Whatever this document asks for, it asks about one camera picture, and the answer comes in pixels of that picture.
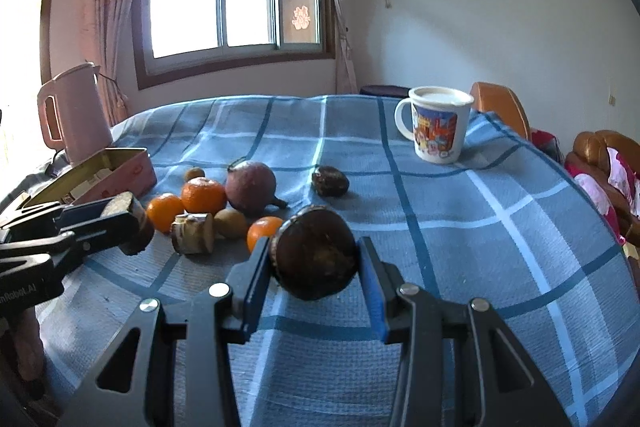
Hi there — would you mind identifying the dark brown round fruit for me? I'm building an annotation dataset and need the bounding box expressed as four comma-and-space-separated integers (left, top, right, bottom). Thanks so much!
269, 205, 360, 301

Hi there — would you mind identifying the dark wrinkled fruit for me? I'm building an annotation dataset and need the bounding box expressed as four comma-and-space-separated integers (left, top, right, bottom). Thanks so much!
311, 166, 349, 197

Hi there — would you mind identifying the brown cut log piece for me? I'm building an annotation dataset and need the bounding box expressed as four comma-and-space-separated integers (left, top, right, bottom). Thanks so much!
101, 192, 154, 256

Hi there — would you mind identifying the orange tangerine left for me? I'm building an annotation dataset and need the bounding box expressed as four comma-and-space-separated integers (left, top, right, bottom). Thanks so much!
146, 193, 184, 234

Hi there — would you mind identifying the orange tangerine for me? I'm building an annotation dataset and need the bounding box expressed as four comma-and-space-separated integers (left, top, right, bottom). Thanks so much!
246, 216, 283, 253
180, 176, 228, 215
146, 193, 184, 234

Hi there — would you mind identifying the pink electric kettle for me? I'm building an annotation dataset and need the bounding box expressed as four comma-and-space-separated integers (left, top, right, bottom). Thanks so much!
37, 62, 113, 166

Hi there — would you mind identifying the tan cut log piece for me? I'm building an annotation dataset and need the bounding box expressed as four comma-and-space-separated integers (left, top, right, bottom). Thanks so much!
170, 212, 216, 255

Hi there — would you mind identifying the orange tangerine middle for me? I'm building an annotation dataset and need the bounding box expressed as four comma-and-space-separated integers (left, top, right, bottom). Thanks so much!
180, 176, 228, 215

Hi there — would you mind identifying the small brown longan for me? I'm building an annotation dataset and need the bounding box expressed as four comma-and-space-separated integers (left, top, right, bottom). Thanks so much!
183, 167, 205, 182

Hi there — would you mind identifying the brown kiwi fruit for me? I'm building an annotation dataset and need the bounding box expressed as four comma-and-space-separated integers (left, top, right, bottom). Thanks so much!
214, 208, 248, 239

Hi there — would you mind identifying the blue plaid tablecloth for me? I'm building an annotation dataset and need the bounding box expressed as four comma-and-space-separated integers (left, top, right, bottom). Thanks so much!
37, 93, 638, 427

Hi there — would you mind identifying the orange tangerine front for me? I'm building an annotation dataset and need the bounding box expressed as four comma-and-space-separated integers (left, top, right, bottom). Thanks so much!
246, 216, 283, 253

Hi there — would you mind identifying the purple passion fruit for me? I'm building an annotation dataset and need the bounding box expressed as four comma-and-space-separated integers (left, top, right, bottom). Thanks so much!
224, 158, 288, 216

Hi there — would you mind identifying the pink floral cloth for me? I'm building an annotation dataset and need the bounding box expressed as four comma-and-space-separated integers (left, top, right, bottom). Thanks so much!
530, 129, 640, 244

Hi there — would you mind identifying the white cartoon printed mug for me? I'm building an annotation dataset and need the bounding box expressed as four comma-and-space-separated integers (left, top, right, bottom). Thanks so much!
394, 86, 475, 165

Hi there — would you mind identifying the orange wooden chair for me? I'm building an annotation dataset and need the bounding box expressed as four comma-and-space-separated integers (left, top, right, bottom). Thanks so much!
470, 82, 530, 140

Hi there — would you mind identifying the dark round stool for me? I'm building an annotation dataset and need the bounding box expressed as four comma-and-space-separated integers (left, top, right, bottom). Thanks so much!
359, 84, 409, 98

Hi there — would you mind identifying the black kettle power cable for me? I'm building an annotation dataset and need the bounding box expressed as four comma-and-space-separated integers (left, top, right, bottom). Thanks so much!
44, 147, 68, 178

